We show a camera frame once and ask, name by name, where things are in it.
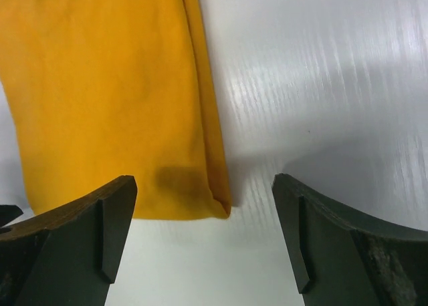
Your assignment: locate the yellow t shirt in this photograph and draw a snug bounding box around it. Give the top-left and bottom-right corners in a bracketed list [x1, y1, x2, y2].
[1, 0, 232, 220]

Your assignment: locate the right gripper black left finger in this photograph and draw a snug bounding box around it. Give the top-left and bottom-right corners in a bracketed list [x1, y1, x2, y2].
[1, 176, 137, 305]

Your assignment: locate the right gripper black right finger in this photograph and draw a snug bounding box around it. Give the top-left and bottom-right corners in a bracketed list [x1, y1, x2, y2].
[272, 174, 427, 305]

